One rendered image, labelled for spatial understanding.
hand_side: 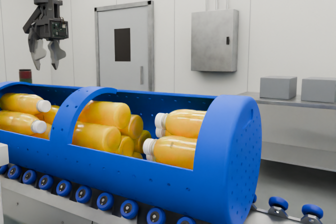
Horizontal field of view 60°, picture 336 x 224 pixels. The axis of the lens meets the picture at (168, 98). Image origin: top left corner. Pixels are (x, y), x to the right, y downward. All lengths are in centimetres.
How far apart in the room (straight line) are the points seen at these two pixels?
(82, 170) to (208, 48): 342
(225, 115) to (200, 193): 15
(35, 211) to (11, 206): 11
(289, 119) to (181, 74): 166
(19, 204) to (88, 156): 37
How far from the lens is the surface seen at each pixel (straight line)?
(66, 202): 88
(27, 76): 173
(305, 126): 400
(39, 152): 86
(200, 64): 407
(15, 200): 105
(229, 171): 55
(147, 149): 69
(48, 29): 94
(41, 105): 101
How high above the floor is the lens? 131
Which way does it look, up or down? 8 degrees down
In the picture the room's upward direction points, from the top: straight up
